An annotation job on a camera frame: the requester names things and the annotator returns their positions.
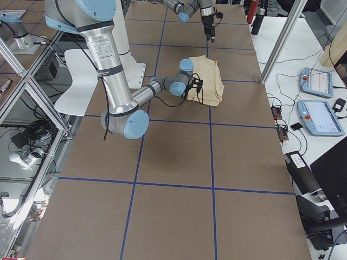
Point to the black monitor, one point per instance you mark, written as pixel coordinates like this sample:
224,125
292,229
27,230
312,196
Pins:
330,172

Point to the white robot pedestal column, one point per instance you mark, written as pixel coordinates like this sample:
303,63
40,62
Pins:
133,70

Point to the aluminium frame post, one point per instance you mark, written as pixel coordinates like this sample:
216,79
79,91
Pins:
282,39

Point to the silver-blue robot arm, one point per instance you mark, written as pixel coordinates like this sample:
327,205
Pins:
93,20
186,11

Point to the black label box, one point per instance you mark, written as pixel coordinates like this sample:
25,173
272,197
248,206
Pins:
301,173

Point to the red cylinder bottle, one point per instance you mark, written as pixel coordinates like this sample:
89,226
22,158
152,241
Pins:
252,10

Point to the cream long-sleeve printed shirt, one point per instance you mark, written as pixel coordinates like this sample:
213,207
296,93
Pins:
212,87

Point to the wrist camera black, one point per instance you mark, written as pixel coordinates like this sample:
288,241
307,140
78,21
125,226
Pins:
196,83
218,14

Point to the black water bottle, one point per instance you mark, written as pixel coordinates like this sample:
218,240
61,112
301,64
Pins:
258,21

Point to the small black phone device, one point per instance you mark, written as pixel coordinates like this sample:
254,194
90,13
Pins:
296,126

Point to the blue teach pendant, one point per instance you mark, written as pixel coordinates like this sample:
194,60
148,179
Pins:
316,82
319,119

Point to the blue teach pendant near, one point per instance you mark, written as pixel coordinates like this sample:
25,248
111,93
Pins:
319,119

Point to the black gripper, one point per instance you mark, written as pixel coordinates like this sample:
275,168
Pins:
207,22

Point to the blue teach pendant far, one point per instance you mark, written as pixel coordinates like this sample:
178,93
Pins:
316,82

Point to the white curved chair seat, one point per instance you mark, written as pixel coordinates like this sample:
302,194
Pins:
75,100

